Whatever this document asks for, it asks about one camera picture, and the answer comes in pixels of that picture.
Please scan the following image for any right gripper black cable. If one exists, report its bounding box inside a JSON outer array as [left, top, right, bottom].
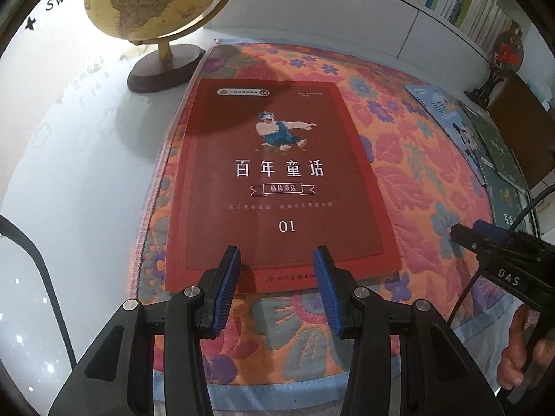
[[446, 188, 555, 328]]

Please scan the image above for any floral quilted mat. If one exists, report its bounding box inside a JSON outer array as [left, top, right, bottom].
[[126, 39, 538, 399]]

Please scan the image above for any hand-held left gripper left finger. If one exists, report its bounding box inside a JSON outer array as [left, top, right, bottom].
[[48, 245, 242, 416]]

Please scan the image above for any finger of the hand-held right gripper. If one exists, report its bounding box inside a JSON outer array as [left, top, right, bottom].
[[450, 220, 514, 257]]

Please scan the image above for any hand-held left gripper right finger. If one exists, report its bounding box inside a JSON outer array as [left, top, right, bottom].
[[314, 245, 506, 416]]

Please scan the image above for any teal green book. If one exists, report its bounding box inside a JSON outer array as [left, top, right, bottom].
[[481, 169, 543, 235]]

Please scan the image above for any dark carved ornament stand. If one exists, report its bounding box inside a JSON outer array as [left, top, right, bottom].
[[464, 19, 527, 107]]

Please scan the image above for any red storybook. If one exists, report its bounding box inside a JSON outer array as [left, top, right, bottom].
[[164, 78, 403, 294]]

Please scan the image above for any olive green insect book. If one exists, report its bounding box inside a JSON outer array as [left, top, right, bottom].
[[460, 104, 527, 191]]

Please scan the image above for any brown wooden cabinet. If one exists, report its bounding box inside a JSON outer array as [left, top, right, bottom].
[[490, 69, 555, 191]]

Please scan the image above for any person's right hand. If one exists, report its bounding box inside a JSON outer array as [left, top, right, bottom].
[[497, 305, 528, 391]]

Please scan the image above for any white bookcase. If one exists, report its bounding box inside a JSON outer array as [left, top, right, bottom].
[[202, 0, 527, 63]]

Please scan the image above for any antique style globe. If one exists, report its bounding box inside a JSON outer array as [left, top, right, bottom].
[[82, 0, 244, 94]]

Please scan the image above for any light blue poetry book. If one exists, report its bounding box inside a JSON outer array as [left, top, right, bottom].
[[404, 83, 488, 185]]

